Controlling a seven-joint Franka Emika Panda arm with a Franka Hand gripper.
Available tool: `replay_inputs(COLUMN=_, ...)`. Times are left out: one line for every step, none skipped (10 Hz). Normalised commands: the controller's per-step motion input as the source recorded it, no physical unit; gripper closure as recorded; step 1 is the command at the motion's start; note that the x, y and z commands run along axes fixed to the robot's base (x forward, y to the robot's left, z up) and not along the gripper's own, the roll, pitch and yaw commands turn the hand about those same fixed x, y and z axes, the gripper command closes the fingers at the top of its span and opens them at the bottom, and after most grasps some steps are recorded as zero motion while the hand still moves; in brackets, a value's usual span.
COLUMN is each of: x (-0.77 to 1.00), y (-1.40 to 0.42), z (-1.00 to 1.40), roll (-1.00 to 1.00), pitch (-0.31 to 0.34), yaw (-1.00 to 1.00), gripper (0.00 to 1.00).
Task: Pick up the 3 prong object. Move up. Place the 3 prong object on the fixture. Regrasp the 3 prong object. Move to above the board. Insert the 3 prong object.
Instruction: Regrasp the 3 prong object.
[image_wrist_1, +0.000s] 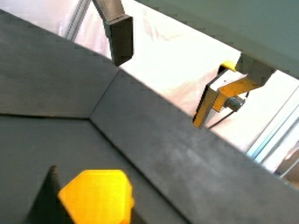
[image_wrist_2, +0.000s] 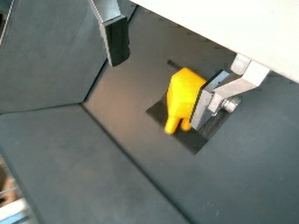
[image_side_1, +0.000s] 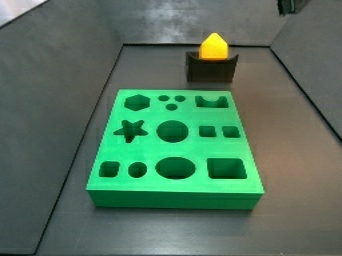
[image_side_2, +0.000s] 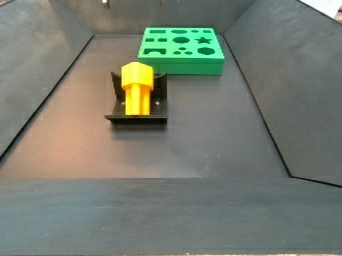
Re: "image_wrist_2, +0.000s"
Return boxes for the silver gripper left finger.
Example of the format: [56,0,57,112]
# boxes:
[88,0,129,67]

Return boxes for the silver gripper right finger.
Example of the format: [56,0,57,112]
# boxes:
[191,54,270,130]

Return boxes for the yellow three prong object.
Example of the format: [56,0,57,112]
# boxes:
[164,67,207,134]

